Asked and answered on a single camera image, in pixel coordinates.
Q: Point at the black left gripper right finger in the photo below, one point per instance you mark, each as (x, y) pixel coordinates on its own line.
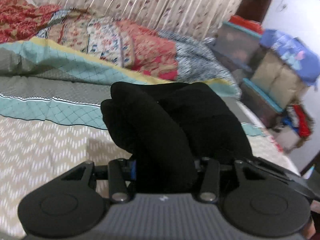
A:
(256, 196)

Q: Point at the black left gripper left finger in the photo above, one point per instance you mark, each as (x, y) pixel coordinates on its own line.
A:
(76, 201)

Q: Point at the black pants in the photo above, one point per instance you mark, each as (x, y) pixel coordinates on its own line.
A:
(167, 127)

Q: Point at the red clothes pile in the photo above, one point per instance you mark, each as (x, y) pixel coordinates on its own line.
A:
(297, 118)

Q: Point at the lower teal-rimmed box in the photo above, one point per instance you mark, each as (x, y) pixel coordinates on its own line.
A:
(259, 103)

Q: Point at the tan cardboard box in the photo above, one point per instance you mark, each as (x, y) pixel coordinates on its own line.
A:
(276, 79)

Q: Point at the patterned bedspread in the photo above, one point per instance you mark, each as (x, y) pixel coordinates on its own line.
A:
(50, 117)

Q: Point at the blue cloth bundle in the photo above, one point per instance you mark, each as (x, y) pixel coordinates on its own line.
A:
(299, 57)

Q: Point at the teal-rimmed storage box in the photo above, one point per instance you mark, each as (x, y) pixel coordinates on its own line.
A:
(238, 49)

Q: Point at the patchwork floral quilt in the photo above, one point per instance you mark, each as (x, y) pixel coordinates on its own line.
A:
(161, 54)

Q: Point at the dark wooden wardrobe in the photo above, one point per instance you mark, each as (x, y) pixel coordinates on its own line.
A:
(254, 10)

